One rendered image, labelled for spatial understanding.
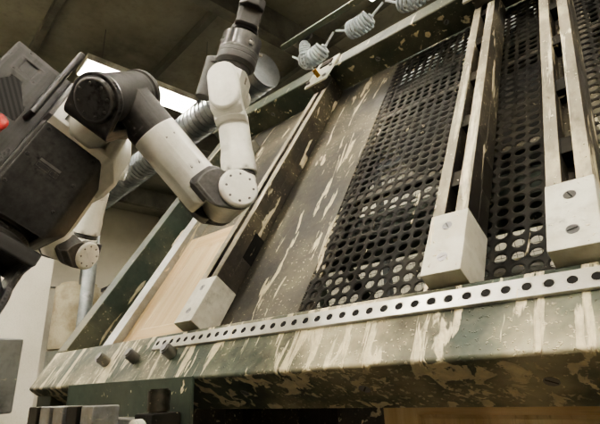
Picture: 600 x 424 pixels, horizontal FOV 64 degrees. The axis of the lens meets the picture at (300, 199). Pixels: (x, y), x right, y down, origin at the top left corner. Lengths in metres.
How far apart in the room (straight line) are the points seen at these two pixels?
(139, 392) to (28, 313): 3.93
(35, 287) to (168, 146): 4.19
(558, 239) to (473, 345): 0.16
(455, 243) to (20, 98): 0.81
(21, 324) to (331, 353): 4.37
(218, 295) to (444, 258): 0.58
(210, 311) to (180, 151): 0.37
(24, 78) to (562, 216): 0.94
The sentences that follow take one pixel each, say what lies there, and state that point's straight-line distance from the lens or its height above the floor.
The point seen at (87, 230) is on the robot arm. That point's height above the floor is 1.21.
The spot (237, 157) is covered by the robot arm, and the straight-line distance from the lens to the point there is 0.97.
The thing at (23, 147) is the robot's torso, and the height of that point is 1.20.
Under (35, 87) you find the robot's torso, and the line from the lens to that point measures 1.07.
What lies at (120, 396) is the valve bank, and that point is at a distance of 1.18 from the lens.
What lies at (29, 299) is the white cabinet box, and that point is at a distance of 5.02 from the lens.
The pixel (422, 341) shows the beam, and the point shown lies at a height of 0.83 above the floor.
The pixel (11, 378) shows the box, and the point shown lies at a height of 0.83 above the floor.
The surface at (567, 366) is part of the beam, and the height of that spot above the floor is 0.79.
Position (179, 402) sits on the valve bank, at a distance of 1.00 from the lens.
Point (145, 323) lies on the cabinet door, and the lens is 1.38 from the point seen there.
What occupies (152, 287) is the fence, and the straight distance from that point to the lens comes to 1.47.
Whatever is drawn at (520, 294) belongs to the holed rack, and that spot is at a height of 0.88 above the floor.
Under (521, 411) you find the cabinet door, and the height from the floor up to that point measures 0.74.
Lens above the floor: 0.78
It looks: 21 degrees up
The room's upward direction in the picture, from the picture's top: 2 degrees counter-clockwise
